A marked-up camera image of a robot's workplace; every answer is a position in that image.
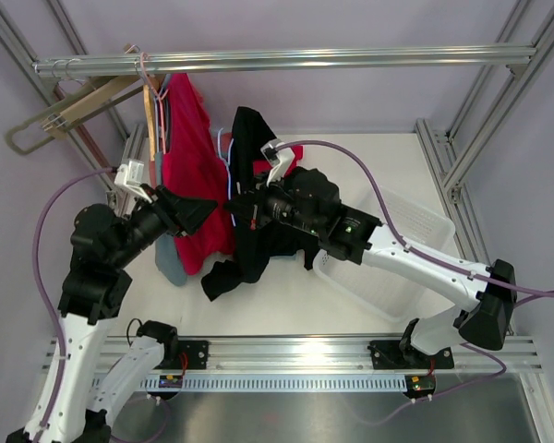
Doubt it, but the black t shirt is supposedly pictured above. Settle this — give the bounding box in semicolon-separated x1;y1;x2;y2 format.
201;106;319;302

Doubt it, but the light blue wire hanger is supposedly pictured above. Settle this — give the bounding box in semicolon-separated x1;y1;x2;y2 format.
216;127;234;201

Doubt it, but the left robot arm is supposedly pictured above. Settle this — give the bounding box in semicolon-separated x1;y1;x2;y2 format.
6;184;217;442

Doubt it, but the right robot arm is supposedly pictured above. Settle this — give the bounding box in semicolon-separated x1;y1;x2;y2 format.
224;168;517;368

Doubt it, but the grey t shirt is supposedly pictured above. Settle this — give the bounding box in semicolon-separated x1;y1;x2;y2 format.
152;151;188;287

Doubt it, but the red t shirt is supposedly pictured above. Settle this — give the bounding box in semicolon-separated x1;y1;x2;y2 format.
163;74;313;282

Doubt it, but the tan wooden clip hanger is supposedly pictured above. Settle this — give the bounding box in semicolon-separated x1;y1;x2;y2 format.
42;76;141;139

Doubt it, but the olive green hanger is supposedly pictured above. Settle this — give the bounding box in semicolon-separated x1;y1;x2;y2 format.
5;85;144;157

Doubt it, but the pink hanger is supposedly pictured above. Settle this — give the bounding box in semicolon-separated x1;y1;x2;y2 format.
137;52;167;154

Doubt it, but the dusty pink garment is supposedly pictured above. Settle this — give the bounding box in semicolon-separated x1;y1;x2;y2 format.
149;160;158;189

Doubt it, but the white plastic basket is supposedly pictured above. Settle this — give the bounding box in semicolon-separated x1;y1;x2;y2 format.
313;187;455;323

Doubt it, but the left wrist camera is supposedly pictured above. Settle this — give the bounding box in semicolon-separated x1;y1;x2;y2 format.
114;159;150;201

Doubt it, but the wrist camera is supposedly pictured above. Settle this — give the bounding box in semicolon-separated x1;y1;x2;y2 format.
114;159;150;201
260;138;295;185

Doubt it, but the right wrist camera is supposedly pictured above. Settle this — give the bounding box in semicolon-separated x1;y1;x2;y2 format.
260;138;295;185

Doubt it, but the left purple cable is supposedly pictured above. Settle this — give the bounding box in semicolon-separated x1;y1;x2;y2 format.
35;165;121;433

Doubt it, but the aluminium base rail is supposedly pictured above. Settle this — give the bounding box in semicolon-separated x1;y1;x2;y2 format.
41;335;544;373

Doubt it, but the white slotted cable duct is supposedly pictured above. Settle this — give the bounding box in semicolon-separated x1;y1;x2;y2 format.
130;374;408;393

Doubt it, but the aluminium hanging rail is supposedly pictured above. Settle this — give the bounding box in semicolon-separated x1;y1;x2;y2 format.
32;43;536;78

